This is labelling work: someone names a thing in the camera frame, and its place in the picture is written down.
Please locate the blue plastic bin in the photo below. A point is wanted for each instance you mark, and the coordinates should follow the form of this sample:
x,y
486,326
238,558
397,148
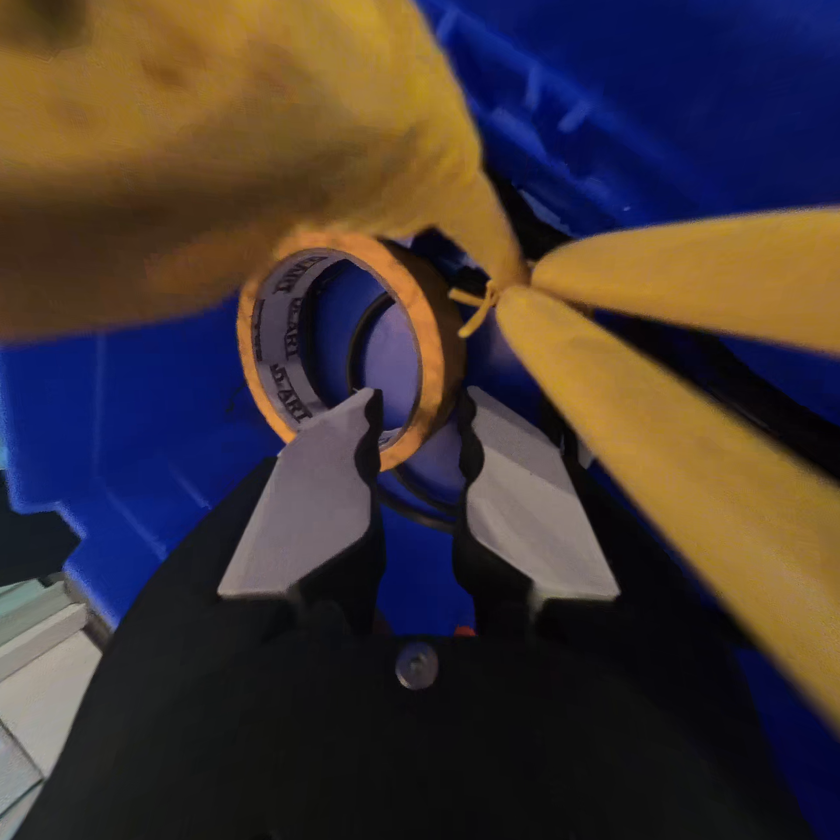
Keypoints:
x,y
656,98

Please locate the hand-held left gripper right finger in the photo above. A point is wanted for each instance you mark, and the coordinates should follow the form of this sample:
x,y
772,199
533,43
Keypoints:
x,y
531,518

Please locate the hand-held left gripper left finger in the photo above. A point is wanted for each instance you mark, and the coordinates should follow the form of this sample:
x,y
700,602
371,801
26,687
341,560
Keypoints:
x,y
308,518

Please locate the yellow masking tape roll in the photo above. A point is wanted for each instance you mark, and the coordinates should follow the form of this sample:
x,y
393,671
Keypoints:
x,y
430,341

